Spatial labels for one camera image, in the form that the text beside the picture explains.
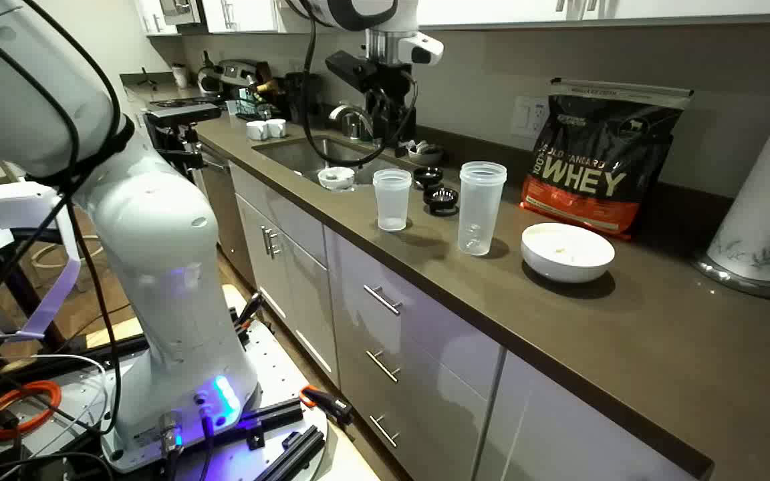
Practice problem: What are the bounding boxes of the white plastic frame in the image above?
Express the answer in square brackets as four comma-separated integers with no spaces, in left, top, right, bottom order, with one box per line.
[0,176,87,343]

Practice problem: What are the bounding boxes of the white ceramic bowl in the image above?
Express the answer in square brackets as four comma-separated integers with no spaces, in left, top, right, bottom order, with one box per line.
[520,221,619,287]

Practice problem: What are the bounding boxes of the black aluminium rail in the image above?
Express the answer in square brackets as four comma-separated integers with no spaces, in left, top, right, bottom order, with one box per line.
[248,398,329,481]

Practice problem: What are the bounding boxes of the black whey protein bag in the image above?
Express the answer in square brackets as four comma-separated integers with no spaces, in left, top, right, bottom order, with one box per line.
[520,77,696,241]

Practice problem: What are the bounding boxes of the silver towel holder base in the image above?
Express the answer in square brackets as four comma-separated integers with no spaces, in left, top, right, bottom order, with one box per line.
[692,252,770,302]

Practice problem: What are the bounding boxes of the white upper kitchen cabinets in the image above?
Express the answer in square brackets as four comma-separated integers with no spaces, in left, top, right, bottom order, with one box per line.
[135,0,770,38]

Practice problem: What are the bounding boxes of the short clear shaker cup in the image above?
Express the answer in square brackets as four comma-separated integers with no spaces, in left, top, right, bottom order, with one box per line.
[371,168,414,235]

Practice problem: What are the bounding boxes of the lower kitchen cabinets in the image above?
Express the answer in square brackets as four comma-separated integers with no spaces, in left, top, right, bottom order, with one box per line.
[195,144,702,481]

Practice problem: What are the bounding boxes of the black round bowl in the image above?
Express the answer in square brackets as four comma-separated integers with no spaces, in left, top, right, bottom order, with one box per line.
[413,164,448,192]

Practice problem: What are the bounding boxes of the silver cabinet door handle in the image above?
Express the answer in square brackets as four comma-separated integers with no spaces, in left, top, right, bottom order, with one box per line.
[260,225,286,261]

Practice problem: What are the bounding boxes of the steel kitchen sink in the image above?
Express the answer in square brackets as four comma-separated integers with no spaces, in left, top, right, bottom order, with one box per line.
[254,133,407,188]

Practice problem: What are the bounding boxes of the stainless dishwasher front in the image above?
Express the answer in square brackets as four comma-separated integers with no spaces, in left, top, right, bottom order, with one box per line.
[195,151,260,289]

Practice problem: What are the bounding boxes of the perforated robot mounting table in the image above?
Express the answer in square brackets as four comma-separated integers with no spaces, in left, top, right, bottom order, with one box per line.
[0,284,362,481]

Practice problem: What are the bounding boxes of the silver drawer handle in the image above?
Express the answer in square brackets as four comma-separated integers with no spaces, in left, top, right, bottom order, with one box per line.
[365,344,403,384]
[366,411,403,452]
[362,281,403,318]

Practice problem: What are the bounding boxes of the tall clear shaker cup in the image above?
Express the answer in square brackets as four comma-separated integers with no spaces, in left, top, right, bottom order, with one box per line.
[456,159,510,260]

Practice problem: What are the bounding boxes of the silver countertop appliance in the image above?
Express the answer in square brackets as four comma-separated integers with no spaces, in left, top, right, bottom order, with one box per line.
[195,56,274,121]

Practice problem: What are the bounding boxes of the orange coiled cable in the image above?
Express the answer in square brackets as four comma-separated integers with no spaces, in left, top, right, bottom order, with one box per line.
[0,376,65,444]

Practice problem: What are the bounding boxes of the white wall outlet plate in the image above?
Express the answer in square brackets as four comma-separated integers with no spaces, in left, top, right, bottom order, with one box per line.
[508,93,552,140]

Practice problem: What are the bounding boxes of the orange black clamp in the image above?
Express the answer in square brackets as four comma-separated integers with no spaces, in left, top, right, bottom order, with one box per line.
[234,292,267,344]
[299,383,357,431]

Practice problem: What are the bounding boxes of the black coffee maker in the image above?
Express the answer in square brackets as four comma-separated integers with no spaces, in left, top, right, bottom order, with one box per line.
[279,70,327,129]

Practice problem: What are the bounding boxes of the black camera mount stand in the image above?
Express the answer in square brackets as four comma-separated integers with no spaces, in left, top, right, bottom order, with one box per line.
[141,97,224,176]

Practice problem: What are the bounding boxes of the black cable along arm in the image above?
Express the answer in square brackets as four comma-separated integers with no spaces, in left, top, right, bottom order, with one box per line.
[0,0,136,439]

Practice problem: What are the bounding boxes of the chrome sink faucet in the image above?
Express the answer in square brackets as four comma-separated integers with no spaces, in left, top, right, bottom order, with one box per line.
[327,100,381,144]

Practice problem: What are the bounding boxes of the small round white container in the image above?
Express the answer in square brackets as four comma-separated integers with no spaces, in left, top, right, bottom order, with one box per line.
[315,164,359,196]

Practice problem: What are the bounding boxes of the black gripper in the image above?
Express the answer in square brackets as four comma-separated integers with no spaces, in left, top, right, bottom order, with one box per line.
[369,58,420,151]

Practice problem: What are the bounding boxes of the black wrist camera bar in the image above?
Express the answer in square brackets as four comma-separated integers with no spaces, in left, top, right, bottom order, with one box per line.
[327,49,385,93]

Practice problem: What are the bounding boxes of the small black white object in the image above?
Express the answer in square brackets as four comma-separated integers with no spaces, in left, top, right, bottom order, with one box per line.
[403,137,445,165]

